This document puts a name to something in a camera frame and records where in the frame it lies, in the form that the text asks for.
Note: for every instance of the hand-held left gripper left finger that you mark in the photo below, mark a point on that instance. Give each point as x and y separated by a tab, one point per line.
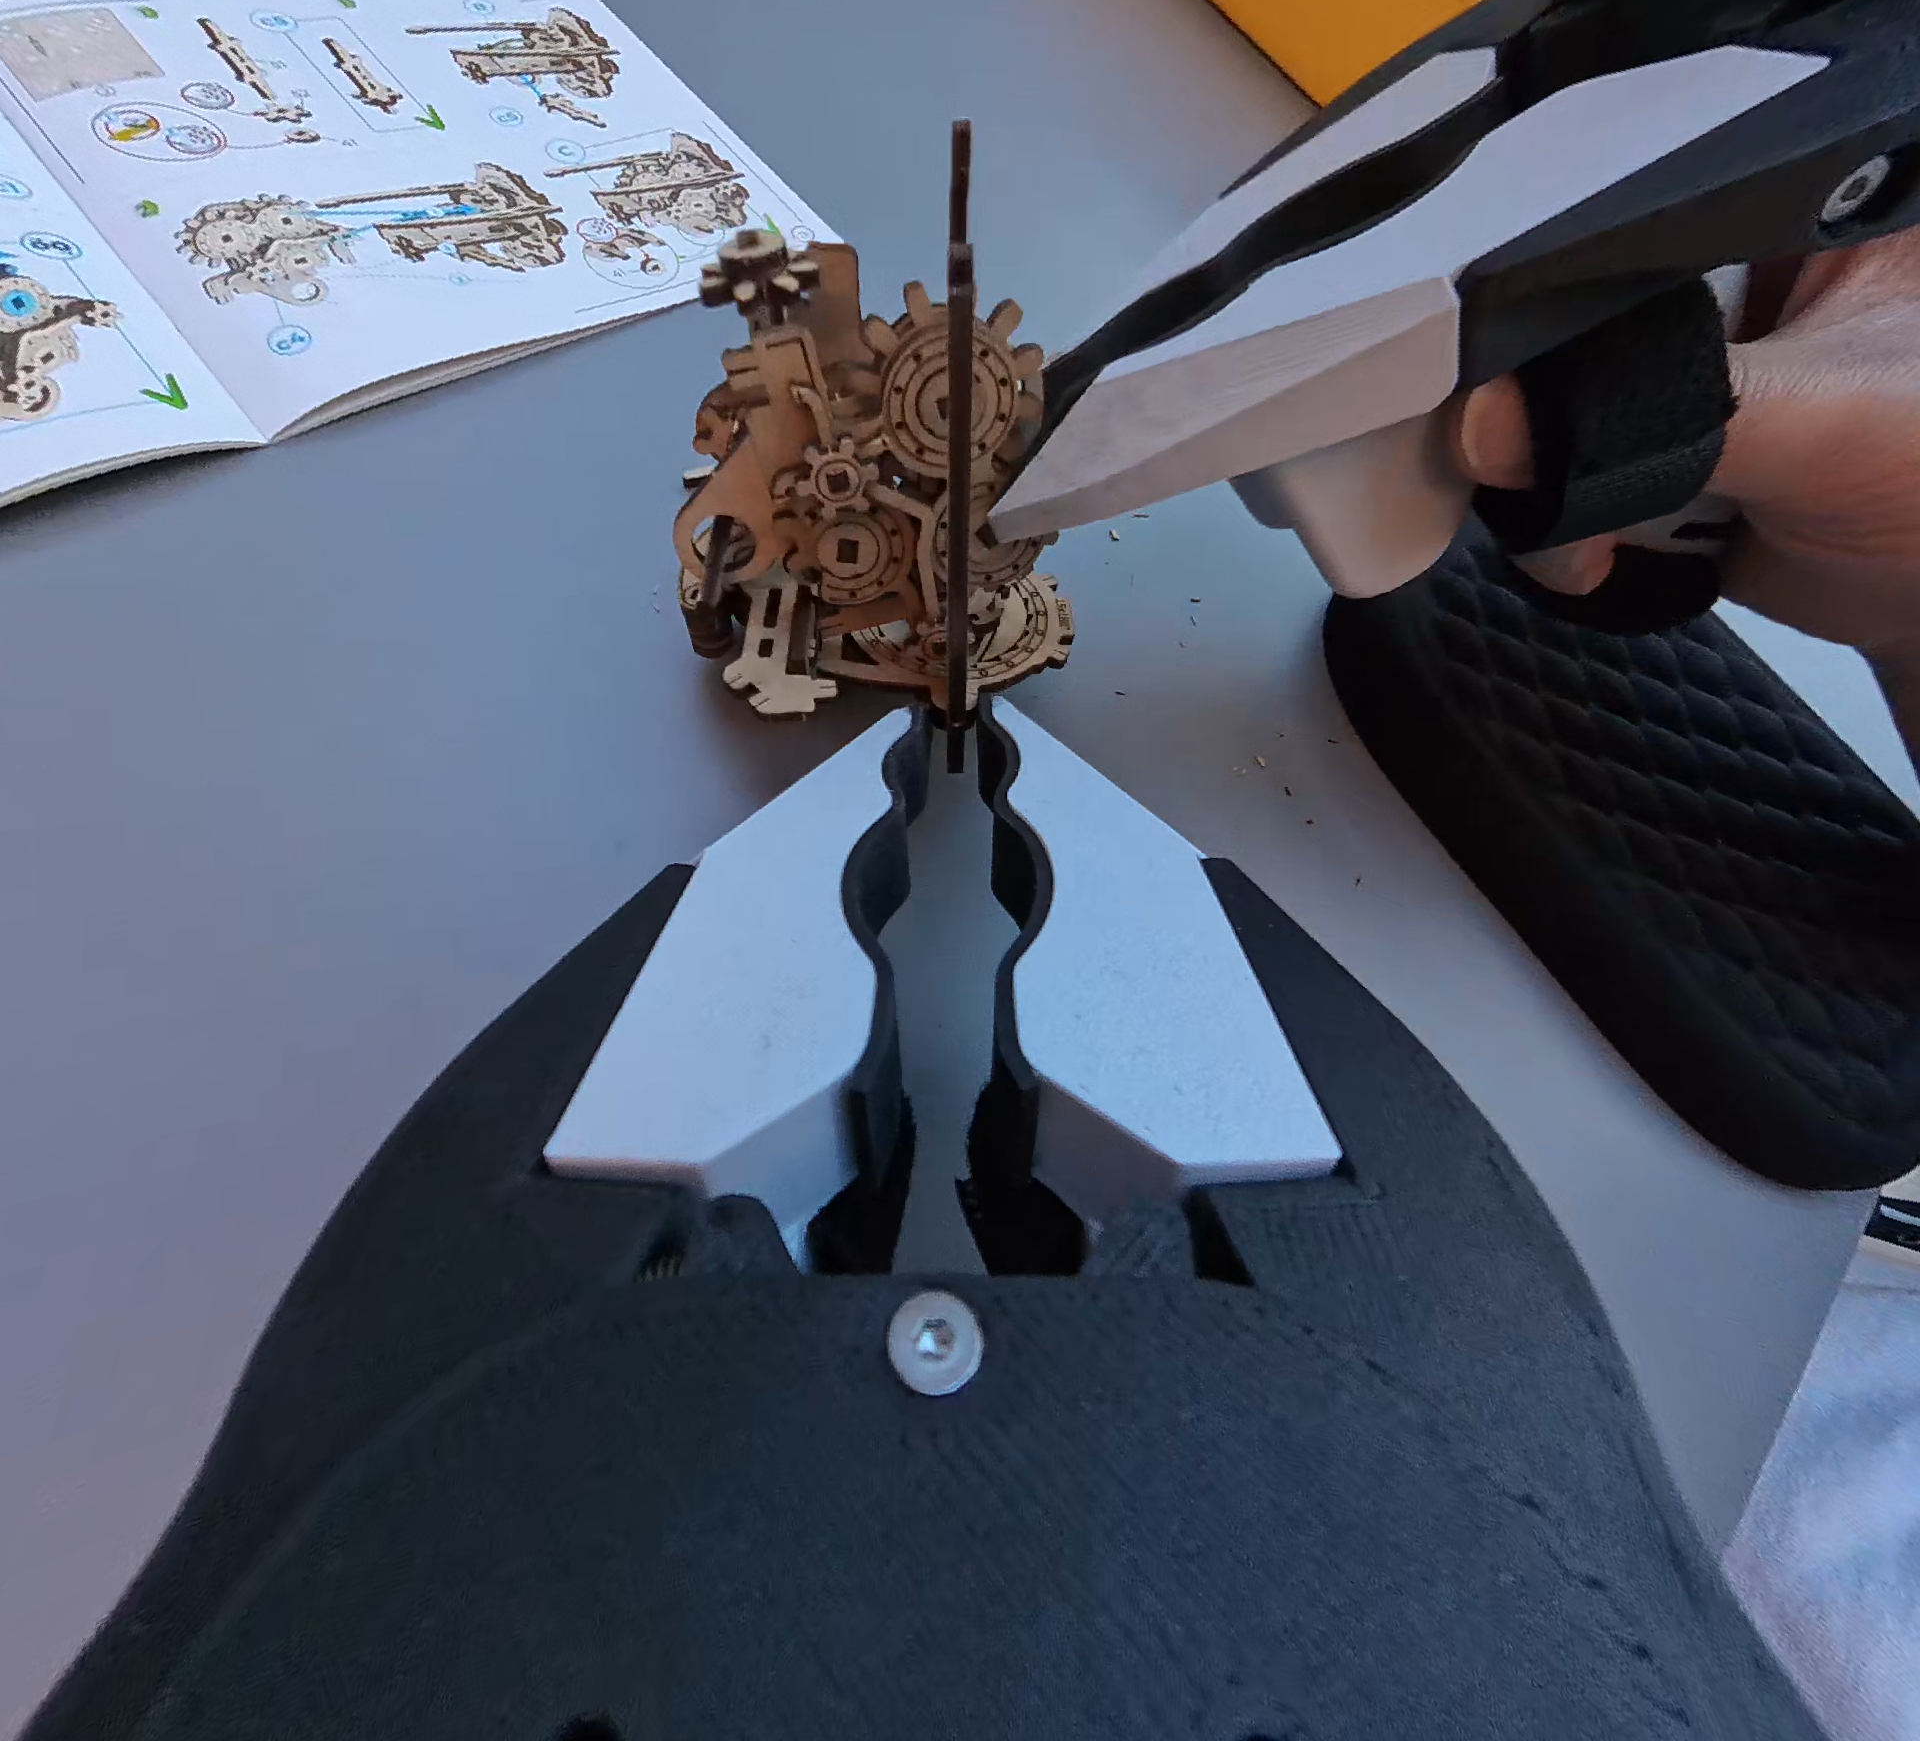
721	1007

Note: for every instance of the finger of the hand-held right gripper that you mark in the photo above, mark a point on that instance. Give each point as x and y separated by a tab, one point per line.
1380	114
1290	361

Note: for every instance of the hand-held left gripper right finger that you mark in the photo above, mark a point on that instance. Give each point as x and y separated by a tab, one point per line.
1154	1007

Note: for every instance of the thin tapered wooden strip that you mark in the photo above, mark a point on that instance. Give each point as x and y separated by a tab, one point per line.
957	271

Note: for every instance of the wooden mechanical model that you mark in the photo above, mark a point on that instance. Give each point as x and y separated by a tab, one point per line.
841	480

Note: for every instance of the person's right hand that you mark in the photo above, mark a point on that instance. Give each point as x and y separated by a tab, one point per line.
1830	437

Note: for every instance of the black quilted pad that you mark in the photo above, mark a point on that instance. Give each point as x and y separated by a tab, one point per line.
1650	840

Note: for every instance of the white instruction booklet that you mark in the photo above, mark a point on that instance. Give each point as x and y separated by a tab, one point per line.
300	271

